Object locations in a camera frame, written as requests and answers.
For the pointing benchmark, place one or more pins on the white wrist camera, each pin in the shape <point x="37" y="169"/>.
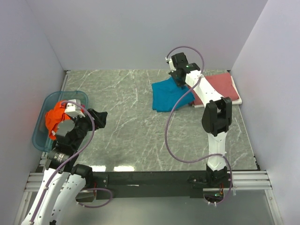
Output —
<point x="170" y="63"/>
<point x="73" y="109"/>

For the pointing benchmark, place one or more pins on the folded red t-shirt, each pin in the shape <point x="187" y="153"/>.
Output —
<point x="191" y="82"/>

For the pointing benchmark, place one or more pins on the clear teal plastic bin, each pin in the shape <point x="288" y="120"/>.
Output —
<point x="40" y="138"/>

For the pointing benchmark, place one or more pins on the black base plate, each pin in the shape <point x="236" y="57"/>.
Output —
<point x="153" y="184"/>

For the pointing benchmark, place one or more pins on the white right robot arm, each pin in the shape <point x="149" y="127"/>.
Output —
<point x="217" y="115"/>

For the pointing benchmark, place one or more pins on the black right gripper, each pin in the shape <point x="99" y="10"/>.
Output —
<point x="180" y="84"/>

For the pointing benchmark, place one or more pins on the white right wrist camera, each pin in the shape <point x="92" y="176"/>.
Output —
<point x="170" y="63"/>

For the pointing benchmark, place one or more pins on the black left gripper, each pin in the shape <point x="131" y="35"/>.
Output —
<point x="100" y="118"/>

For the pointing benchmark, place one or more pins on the blue t-shirt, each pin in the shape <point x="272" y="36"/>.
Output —
<point x="165" y="95"/>

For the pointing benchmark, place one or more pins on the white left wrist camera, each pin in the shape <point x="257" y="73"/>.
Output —
<point x="73" y="109"/>

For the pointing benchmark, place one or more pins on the orange t-shirt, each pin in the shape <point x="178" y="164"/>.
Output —
<point x="54" y="117"/>

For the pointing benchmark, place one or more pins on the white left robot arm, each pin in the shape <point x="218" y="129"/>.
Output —
<point x="63" y="179"/>

